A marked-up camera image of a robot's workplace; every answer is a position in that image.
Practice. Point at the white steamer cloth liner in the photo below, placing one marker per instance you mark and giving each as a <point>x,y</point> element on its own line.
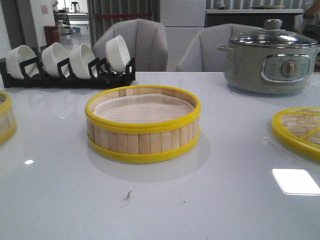
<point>143,109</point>

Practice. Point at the white bowl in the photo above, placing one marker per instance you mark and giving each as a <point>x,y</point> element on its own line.
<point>51,56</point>
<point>15,57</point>
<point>117,54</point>
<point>79,59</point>

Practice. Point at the white cabinet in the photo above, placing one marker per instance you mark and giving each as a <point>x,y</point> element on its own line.
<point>182,19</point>

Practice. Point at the red cylinder bin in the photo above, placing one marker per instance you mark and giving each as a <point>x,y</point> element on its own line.
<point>51,33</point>

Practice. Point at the grey chair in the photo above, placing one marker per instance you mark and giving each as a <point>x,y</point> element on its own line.
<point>146,41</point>
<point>202,54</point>

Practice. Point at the woven bamboo steamer lid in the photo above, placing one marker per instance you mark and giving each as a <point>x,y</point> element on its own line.
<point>298,129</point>

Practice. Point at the black dish rack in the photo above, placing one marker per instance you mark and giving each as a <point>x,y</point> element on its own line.
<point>101,76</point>

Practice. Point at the glass pot lid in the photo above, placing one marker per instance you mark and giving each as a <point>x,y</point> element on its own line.
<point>273,36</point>

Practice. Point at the dark counter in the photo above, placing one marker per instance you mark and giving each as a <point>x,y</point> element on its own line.
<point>251,17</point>

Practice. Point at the grey chair left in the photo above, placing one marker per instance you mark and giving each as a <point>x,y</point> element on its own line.
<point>146,41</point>

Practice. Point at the bamboo steamer basket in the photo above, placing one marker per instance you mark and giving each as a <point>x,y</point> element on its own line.
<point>8,122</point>
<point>147,142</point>

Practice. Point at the grey chair right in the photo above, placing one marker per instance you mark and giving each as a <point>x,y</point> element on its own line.
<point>202,54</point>

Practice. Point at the white bowl far left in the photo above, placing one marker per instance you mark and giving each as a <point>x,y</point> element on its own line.
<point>15,57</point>

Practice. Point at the person in background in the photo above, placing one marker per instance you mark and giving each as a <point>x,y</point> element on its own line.
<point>311,18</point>

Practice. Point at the grey electric cooking pot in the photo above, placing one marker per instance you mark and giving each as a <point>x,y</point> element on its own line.
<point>269,70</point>

